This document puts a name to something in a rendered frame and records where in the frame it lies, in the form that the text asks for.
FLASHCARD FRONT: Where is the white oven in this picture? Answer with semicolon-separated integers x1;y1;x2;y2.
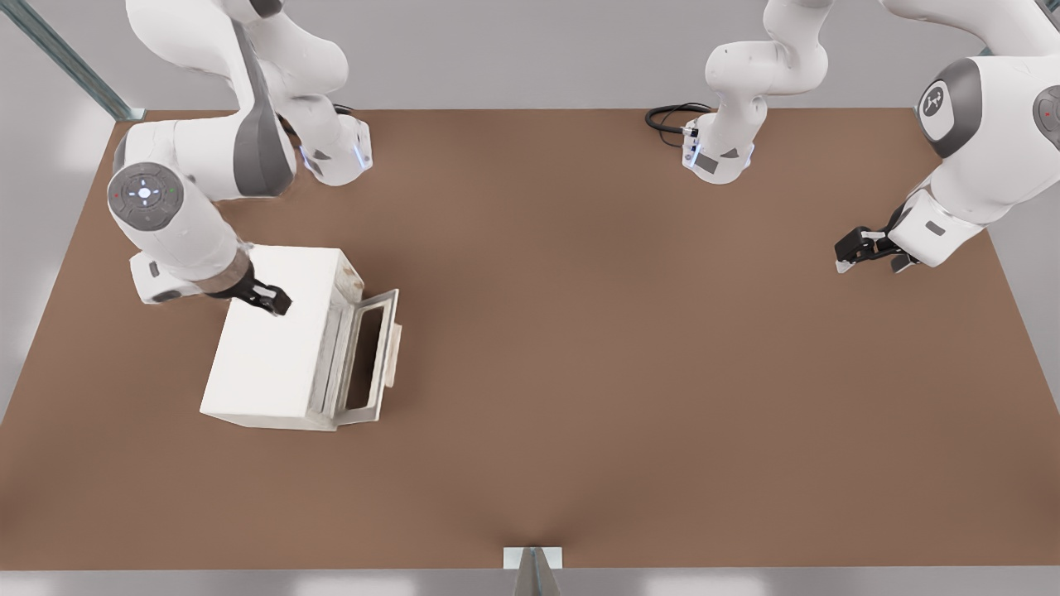
200;245;366;432

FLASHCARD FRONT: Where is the oven door with pale handle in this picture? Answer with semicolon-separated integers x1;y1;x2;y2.
330;288;405;429

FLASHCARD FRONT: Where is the silver frame post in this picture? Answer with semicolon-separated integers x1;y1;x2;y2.
0;0;147;123
503;546;564;596

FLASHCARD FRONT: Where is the black cable loop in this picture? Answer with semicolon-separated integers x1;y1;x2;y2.
645;103;718;151

